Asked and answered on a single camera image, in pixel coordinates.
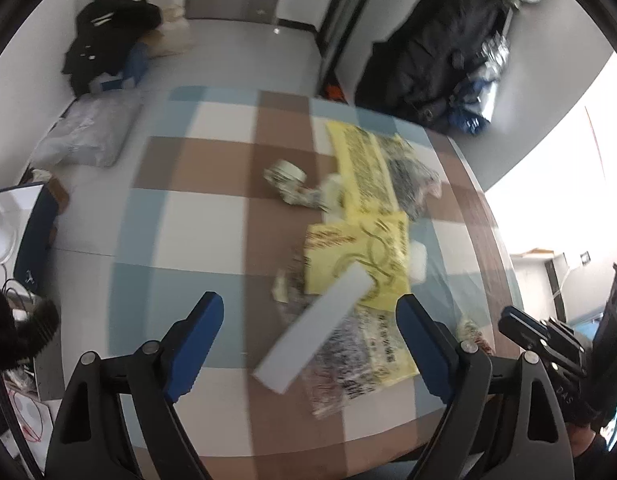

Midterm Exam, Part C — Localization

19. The silver folding umbrella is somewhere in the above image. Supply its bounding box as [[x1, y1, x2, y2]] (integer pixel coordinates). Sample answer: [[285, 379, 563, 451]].
[[449, 30, 507, 136]]

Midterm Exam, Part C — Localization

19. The blue storage box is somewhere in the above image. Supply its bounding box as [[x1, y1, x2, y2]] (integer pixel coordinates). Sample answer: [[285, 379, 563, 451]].
[[88, 40, 152, 93]]

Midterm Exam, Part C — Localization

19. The small red printed wrapper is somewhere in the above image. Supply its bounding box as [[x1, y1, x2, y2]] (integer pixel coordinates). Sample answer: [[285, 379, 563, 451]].
[[456, 317, 492, 356]]

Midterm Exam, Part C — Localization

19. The blue white cardboard box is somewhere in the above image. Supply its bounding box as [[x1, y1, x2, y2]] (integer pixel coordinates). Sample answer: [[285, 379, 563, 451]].
[[0, 182, 64, 293]]

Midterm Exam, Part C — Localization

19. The white strip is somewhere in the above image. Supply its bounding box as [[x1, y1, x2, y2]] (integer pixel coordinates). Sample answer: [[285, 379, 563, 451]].
[[252, 262, 373, 395]]

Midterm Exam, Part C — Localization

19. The grey plastic bag on floor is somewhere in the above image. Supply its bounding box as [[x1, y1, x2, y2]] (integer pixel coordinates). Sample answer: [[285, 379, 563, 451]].
[[31, 91, 144, 168]]

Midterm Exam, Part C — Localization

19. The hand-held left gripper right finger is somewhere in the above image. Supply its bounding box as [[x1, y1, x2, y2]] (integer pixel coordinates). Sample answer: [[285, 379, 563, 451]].
[[395, 294, 575, 480]]

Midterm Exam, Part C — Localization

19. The crumpled green white wrapper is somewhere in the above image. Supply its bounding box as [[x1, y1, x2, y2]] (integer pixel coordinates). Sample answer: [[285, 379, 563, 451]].
[[262, 159, 309, 196]]

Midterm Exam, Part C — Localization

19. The small white torn wrapper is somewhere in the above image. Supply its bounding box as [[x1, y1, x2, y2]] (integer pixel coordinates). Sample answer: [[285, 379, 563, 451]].
[[283, 174, 350, 217]]

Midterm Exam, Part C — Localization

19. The black jacket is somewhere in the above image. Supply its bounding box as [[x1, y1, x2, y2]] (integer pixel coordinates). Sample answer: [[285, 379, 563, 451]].
[[62, 0, 163, 97]]

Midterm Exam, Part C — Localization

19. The white paper piece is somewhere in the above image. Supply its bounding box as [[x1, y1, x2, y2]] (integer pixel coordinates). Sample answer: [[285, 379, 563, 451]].
[[407, 241, 430, 285]]

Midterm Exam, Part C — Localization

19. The small clear crumpled wrapper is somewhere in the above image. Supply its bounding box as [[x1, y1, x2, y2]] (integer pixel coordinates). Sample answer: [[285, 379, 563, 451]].
[[272, 260, 309, 306]]

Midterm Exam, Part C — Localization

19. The yellow wrapper with line drawing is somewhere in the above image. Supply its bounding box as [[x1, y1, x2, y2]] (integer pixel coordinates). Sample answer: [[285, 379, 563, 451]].
[[302, 210, 412, 308]]

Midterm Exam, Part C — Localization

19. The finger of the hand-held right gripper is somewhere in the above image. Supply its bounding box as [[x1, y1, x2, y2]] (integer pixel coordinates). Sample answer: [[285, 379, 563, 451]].
[[499, 306, 587, 378]]

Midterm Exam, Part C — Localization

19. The brown cardboard piece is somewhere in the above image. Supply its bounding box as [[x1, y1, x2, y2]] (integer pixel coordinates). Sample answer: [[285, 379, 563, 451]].
[[44, 180, 70, 213]]

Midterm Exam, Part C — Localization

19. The yellow clear printed wrapper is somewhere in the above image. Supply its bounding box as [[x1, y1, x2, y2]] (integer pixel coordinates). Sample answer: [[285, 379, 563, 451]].
[[326, 120, 444, 221]]

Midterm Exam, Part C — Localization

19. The black folded stand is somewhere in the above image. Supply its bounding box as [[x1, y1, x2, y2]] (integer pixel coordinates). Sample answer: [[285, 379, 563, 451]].
[[316, 0, 384, 93]]

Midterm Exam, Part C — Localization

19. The black furry object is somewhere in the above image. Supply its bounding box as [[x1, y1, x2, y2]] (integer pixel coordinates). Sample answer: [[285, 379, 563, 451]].
[[0, 277, 60, 373]]

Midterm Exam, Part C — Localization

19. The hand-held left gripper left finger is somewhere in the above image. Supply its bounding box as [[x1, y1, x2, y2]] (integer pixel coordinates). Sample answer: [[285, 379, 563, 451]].
[[44, 290, 225, 480]]

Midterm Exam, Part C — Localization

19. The checkered tablecloth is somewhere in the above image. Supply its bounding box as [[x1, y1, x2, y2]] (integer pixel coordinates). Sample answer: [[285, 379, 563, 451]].
[[108, 85, 524, 461]]

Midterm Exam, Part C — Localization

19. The beige plastic bag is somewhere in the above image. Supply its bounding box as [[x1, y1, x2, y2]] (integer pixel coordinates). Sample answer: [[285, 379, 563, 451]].
[[148, 4, 194, 56]]

